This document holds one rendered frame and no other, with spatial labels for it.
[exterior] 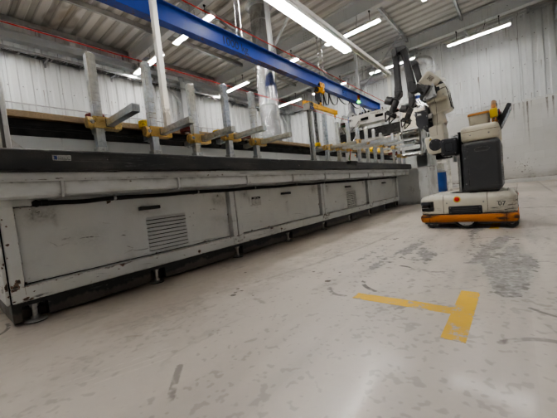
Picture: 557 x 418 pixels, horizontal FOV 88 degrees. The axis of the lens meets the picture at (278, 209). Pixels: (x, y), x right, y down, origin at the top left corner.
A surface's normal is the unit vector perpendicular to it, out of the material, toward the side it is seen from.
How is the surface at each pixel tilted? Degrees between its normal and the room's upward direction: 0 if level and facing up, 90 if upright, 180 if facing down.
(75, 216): 90
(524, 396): 0
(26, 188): 90
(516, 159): 90
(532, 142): 90
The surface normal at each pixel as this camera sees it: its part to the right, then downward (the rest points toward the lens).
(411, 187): -0.63, 0.11
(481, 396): -0.11, -0.99
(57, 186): 0.77, -0.05
